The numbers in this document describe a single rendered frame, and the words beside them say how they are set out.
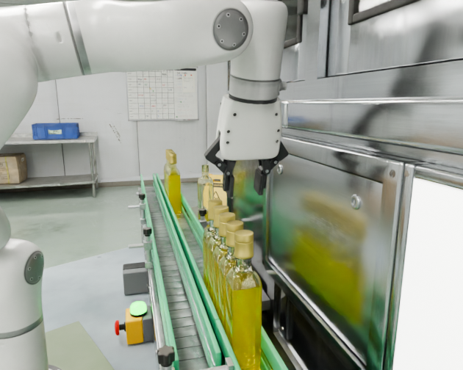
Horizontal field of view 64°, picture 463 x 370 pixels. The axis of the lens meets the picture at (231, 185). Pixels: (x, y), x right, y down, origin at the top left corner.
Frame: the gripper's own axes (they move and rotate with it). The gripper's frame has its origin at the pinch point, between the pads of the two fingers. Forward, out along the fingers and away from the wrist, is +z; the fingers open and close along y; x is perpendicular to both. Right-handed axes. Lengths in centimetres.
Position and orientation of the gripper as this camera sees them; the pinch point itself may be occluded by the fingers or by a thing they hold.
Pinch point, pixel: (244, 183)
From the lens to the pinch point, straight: 63.9
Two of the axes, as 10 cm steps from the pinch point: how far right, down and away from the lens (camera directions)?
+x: 2.6, 4.6, -8.5
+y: -9.6, 0.6, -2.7
